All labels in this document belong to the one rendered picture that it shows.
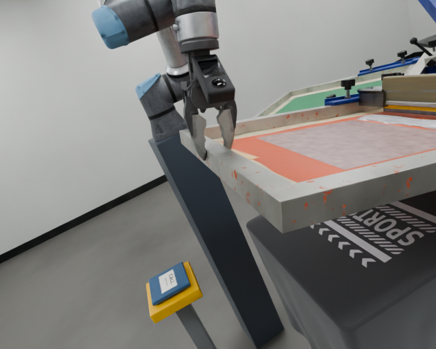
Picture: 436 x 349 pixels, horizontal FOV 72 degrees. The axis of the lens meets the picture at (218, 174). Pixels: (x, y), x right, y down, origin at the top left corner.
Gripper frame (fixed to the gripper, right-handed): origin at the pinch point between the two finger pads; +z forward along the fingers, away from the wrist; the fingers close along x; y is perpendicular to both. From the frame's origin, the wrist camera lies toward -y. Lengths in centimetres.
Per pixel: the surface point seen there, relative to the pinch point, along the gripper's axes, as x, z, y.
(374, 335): -17.9, 31.5, -22.7
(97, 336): 65, 149, 134
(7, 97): 147, -20, 380
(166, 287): 14.3, 33.7, 9.6
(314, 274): -15.5, 27.6, -8.7
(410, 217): -40.1, 20.8, -8.9
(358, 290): -19.0, 26.6, -17.2
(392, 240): -32.5, 22.9, -11.7
